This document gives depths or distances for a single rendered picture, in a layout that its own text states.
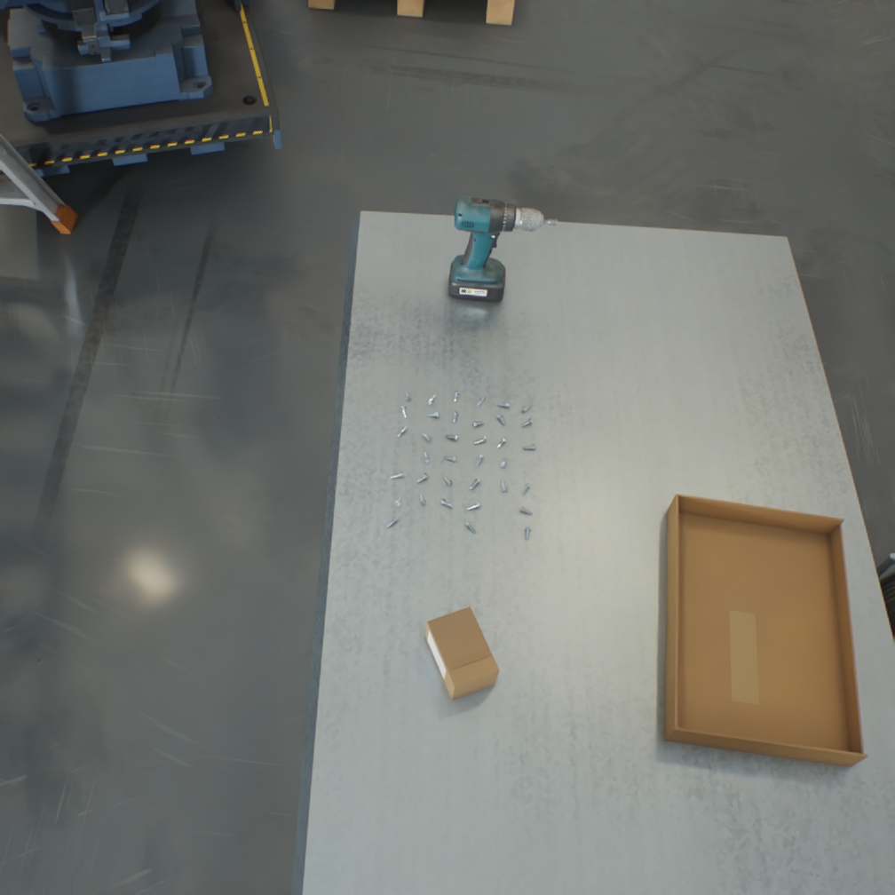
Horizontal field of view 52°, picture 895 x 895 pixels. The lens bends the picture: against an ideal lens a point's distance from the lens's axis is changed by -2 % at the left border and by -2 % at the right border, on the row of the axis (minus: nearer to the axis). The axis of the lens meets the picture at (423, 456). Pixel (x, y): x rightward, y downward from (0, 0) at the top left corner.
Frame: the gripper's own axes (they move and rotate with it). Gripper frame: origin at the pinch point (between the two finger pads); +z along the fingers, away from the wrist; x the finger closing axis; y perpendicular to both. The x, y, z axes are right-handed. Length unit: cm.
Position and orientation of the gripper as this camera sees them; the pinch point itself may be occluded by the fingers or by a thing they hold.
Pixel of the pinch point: (90, 23)
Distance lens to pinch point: 252.4
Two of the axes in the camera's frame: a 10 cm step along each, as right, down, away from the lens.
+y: -9.7, 1.9, -1.8
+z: -1.4, 2.0, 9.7
